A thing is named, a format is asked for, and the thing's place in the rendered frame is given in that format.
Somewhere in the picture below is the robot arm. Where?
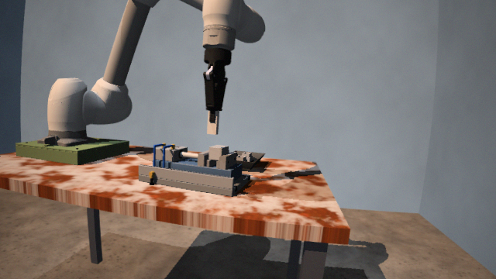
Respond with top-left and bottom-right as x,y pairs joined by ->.
37,0 -> 265,146

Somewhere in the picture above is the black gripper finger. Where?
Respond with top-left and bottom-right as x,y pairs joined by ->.
217,71 -> 228,134
203,66 -> 222,135

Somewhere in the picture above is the dark grey flat bar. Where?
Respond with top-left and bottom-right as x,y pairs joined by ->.
207,160 -> 217,167

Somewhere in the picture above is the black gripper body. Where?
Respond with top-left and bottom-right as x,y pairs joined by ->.
204,48 -> 232,83

